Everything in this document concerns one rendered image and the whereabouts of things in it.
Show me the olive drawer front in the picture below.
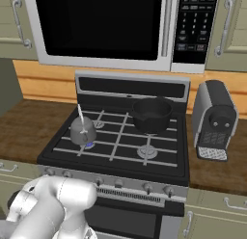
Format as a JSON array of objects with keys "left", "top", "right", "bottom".
[
  {"left": 186, "top": 187, "right": 247, "bottom": 218},
  {"left": 0, "top": 159, "right": 41, "bottom": 199}
]

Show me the grey kettle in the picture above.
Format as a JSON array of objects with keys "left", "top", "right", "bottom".
[{"left": 69, "top": 103, "right": 97, "bottom": 146}]

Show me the black saucepan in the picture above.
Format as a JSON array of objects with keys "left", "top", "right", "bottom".
[{"left": 131, "top": 96, "right": 175, "bottom": 135}]

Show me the black oven door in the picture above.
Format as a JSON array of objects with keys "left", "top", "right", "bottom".
[{"left": 84, "top": 197, "right": 186, "bottom": 239}]

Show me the silver microwave oven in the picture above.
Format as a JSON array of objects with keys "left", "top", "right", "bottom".
[{"left": 22, "top": 0, "right": 224, "bottom": 74}]

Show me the silver microwave door handle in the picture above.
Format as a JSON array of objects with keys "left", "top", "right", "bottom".
[{"left": 160, "top": 0, "right": 175, "bottom": 58}]

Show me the silver and black coffee machine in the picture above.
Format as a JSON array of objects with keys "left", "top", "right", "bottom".
[{"left": 191, "top": 79, "right": 240, "bottom": 162}]

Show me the black and silver stove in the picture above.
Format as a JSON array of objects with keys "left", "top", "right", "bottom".
[{"left": 36, "top": 69, "right": 192, "bottom": 239}]

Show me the olive base cupboard door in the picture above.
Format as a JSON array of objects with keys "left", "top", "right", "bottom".
[{"left": 178, "top": 207, "right": 247, "bottom": 239}]

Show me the olive wall cupboard door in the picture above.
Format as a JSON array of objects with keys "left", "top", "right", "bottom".
[
  {"left": 0, "top": 0, "right": 39, "bottom": 62},
  {"left": 205, "top": 0, "right": 247, "bottom": 73}
]

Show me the silver drawer handle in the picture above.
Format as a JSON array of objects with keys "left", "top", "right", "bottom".
[
  {"left": 223, "top": 197, "right": 247, "bottom": 212},
  {"left": 0, "top": 162, "right": 19, "bottom": 173}
]

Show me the silver cupboard handle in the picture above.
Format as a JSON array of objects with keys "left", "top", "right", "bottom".
[
  {"left": 182, "top": 210, "right": 194, "bottom": 239},
  {"left": 12, "top": 0, "right": 34, "bottom": 50},
  {"left": 214, "top": 0, "right": 235, "bottom": 58}
]

